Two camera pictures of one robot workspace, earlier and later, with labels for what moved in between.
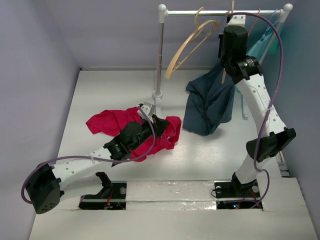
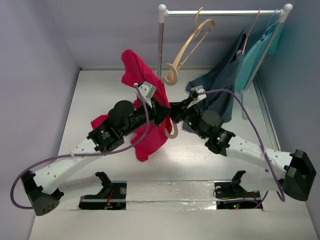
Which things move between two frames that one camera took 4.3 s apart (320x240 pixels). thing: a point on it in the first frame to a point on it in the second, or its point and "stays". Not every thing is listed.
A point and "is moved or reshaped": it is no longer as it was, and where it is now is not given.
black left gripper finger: [160, 125] to [161, 112]
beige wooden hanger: [224, 70] to [172, 80]
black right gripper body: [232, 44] to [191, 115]
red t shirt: [111, 122] is moved or reshaped
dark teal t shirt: [210, 102] stays
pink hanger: [258, 13] stays
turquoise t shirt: [269, 44] stays
